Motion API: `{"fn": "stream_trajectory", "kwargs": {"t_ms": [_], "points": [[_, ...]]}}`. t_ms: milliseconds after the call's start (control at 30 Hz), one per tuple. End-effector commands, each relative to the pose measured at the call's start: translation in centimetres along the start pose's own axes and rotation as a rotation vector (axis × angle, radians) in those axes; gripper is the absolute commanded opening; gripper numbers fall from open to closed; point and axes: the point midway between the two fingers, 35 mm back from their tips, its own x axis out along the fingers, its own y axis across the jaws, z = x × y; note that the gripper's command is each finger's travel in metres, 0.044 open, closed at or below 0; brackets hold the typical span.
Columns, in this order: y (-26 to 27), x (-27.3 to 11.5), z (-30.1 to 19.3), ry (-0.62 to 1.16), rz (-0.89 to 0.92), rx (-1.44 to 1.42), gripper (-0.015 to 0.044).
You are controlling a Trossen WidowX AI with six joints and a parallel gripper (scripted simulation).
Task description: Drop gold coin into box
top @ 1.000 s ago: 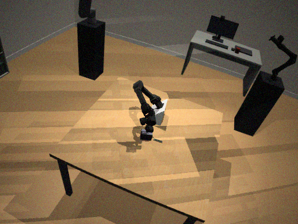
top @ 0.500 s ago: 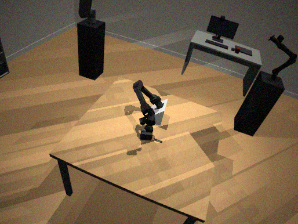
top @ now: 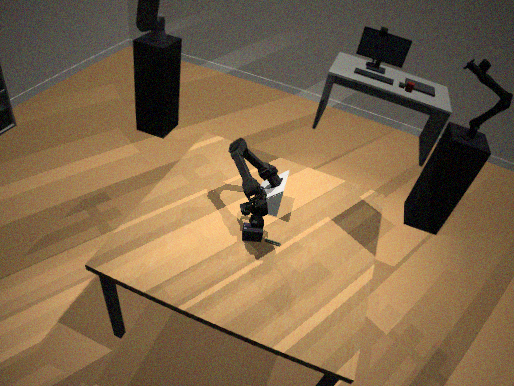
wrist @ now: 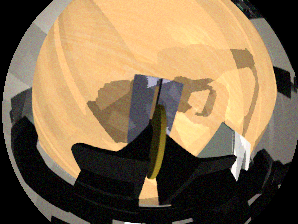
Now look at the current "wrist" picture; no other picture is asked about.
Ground gold coin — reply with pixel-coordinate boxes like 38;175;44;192
146;104;166;180

